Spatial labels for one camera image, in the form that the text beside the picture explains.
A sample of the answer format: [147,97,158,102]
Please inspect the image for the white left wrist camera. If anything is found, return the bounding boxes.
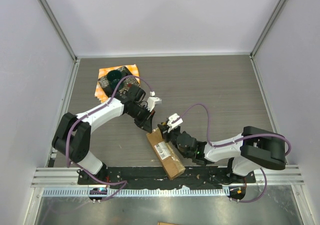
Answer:
[146,91,162,112]

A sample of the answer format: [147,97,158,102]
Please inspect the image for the orange checkered cloth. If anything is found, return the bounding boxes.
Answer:
[94,64,139,103]

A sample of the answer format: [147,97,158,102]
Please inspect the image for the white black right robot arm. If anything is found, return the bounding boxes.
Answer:
[157,122,291,183]

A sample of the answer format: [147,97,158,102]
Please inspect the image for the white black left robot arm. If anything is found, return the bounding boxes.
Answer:
[51,84,162,185]

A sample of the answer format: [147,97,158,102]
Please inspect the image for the cardboard box on floor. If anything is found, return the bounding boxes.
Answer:
[157,221,179,225]

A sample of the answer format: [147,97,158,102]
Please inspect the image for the brown cardboard express box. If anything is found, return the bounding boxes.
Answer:
[146,129,186,180]

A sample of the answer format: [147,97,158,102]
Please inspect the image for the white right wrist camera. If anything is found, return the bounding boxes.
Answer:
[166,113,183,133]

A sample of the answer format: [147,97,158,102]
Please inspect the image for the dark green round bowl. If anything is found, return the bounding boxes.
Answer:
[106,69,122,89]

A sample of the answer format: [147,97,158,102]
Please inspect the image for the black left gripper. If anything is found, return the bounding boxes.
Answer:
[126,104,155,133]

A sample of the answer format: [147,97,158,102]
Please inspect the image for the black patterned tray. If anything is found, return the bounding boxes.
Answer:
[98,66,140,97]

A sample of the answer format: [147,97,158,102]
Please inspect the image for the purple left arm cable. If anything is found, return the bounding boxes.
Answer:
[65,76,156,203]

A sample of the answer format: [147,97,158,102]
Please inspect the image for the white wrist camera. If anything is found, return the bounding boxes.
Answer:
[166,113,183,133]
[146,91,162,112]

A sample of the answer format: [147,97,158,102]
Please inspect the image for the aluminium frame rail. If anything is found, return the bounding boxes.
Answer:
[31,165,305,188]

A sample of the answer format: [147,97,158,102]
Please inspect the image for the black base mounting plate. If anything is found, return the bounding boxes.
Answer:
[76,165,257,190]

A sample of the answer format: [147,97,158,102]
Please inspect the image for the white slotted cable duct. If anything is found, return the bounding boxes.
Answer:
[42,186,230,198]

